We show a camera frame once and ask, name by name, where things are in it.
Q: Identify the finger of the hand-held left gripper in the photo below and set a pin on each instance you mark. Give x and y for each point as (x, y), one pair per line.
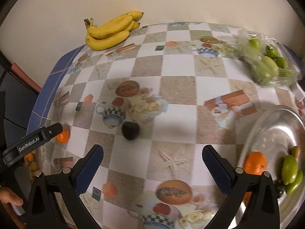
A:
(53, 130)

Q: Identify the person's left hand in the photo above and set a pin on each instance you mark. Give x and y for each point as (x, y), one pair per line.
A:
(9, 198)

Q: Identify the reddish wooden board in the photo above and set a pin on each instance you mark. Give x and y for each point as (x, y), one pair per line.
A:
(25, 76)

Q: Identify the green mango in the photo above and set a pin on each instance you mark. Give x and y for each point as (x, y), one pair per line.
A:
(289, 169)

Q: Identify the green lime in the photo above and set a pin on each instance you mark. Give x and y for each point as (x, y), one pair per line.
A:
(295, 186)

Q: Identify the checkered printed tablecloth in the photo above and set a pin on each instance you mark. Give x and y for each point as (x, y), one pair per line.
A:
(176, 124)

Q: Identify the silver metal plate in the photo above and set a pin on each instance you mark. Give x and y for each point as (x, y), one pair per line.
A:
(269, 133)

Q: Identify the plastic bag of small fruits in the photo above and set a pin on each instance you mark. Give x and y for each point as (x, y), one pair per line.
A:
(32, 164)

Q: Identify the small yellow-brown fruit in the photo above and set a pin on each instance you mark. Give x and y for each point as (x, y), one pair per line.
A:
(296, 151)

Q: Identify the yellow banana bunch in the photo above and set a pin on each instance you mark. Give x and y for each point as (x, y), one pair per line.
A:
(107, 40)

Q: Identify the plastic bag of green fruits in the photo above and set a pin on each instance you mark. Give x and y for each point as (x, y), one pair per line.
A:
(264, 69)

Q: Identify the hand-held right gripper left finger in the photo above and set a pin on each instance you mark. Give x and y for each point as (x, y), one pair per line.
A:
(89, 171)

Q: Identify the dark avocado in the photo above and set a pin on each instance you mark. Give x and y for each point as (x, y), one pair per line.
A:
(129, 131)

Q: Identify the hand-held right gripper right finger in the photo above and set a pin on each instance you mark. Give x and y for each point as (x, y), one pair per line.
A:
(218, 171)

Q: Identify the large orange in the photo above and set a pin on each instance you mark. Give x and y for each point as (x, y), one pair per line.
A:
(255, 163)

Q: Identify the small orange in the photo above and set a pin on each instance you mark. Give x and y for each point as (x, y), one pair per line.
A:
(63, 137)

